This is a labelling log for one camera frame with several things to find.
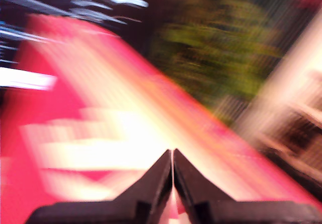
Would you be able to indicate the green leafy houseplant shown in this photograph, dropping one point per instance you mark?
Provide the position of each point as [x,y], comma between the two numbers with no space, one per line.
[216,58]

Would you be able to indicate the red Nike shoebox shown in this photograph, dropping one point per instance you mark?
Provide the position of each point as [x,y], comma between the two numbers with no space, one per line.
[83,123]

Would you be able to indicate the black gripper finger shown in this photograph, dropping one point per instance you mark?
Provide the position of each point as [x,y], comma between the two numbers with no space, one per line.
[151,183]
[193,183]

